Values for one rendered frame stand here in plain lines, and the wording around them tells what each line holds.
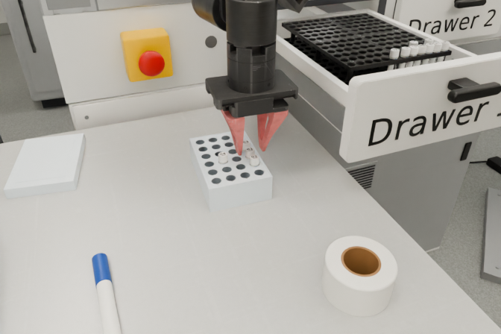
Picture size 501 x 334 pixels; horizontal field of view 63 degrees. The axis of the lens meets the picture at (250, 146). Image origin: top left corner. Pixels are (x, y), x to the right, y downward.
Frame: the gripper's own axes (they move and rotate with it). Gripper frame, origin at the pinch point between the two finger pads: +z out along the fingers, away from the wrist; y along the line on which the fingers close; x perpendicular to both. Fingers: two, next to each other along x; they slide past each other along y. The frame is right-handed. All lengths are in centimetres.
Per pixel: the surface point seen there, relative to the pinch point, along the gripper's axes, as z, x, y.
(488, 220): 78, -38, -107
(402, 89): -9.5, 7.8, -16.1
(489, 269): 78, -19, -90
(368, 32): -8.4, -15.2, -25.8
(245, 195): 3.9, 5.2, 2.3
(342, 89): -7.9, 2.6, -11.3
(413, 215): 54, -28, -61
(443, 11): -7, -26, -50
